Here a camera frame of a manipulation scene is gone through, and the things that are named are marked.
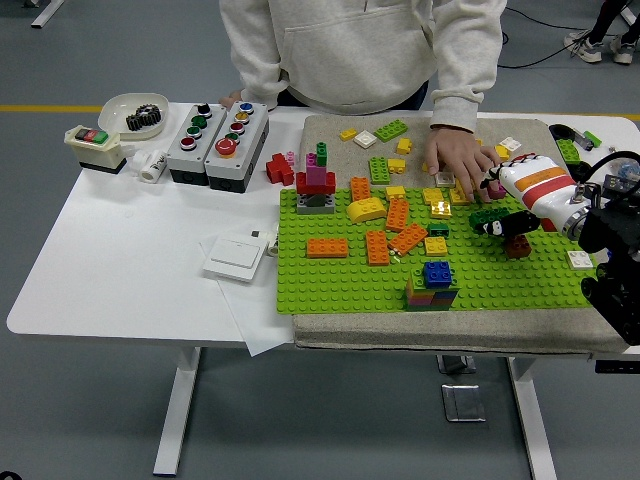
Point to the small dark green brick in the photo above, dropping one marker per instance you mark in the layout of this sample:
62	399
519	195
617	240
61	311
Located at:
438	230

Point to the grey-brown mat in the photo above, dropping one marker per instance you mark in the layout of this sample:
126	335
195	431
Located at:
350	330

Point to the small lime green piece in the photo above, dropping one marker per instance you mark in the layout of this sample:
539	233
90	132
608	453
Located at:
593	136

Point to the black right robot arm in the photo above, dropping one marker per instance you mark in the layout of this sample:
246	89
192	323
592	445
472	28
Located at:
610	225

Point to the small yellow brick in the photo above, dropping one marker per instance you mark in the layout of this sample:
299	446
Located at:
349	135

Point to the person's left hand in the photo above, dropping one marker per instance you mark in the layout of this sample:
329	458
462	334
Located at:
460	155

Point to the lime green long brick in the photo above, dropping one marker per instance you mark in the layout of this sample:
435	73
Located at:
391	131

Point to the dark circuit board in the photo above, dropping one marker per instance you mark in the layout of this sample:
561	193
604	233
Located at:
610	182

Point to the person's left forearm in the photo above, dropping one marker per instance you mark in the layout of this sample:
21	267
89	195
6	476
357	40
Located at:
465	95

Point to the brown square brick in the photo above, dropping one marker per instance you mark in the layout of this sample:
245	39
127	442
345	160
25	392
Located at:
517	248

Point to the yellow curved brick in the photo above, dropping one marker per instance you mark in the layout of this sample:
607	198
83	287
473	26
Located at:
365	210

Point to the red wide brick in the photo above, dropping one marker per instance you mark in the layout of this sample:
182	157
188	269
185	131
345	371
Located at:
302	182

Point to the magenta pink square brick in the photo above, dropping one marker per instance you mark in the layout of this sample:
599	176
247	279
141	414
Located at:
497	192

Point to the pink tall brick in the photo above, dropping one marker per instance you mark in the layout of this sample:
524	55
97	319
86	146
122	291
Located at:
315	175

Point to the white wall switch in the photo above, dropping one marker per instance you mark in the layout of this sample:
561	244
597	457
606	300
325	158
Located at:
232	257

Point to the lime green medium brick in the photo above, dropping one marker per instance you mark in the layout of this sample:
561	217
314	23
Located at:
380	170
569	151

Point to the white paper sheet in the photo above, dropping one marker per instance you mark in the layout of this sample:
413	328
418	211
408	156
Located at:
260	325

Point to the beige red-green switch box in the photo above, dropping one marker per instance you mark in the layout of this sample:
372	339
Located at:
95	155

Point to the blue square brick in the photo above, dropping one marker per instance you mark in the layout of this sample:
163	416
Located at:
439	274

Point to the small light pink brick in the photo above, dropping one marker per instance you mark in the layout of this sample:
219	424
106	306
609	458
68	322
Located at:
291	157

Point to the glossy yellow square brick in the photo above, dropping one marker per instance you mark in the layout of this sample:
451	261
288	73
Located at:
441	210

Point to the black metal gear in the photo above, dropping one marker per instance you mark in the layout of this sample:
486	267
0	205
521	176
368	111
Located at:
151	114
136	121

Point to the grey emergency-stop control box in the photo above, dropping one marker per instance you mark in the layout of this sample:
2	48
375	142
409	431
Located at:
245	160

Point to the lime green studded baseplate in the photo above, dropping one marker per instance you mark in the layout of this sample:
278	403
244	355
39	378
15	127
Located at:
325	290

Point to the pale yellow square brick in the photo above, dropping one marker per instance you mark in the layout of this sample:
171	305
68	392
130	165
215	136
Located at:
397	167

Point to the white flat tile brick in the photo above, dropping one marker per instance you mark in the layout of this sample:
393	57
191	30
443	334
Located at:
580	261
444	179
511	143
366	139

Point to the black table control panel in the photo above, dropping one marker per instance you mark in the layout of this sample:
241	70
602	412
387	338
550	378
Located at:
617	366

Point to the orange long brick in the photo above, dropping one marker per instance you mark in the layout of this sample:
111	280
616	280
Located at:
327	248
407	240
396	215
377	247

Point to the person with white sneakers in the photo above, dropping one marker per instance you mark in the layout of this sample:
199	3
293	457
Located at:
592	50

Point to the white table leg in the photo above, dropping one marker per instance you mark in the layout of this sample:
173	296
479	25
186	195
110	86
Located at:
180	400
535	425

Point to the person's right forearm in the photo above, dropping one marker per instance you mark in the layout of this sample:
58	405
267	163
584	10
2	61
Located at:
257	80

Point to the white pipe tee fitting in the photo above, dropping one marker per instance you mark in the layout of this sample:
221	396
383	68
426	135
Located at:
155	167

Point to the white plastic bowl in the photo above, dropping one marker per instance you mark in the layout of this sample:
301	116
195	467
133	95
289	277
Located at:
115	107

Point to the multicolour brick stack lime top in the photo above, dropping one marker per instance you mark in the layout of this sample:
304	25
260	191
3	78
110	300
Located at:
432	300

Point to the white furniture foot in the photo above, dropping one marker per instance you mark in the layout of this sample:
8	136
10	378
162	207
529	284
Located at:
631	12
50	12

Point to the dark green long brick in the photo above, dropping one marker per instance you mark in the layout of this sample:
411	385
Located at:
482	217

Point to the grey four-button control box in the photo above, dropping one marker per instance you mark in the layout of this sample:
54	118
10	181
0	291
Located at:
187	160

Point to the person's right hand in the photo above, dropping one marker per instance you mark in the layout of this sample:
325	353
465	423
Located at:
232	100

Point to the clear bag of blue parts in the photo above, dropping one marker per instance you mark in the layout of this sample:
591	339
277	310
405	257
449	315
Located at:
627	169

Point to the silver metal clip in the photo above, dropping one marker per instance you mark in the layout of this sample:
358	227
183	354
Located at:
580	139

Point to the metal floor socket box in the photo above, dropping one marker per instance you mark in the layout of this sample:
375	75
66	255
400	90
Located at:
462	402

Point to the dark green narrow brick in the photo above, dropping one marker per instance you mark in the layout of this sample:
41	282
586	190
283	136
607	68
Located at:
322	155

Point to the grey arch brick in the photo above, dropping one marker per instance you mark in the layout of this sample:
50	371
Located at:
305	207

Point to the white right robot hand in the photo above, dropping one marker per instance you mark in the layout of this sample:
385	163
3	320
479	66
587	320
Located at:
540	190

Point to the red cross-shaped brick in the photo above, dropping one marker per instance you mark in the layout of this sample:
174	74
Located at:
277	170

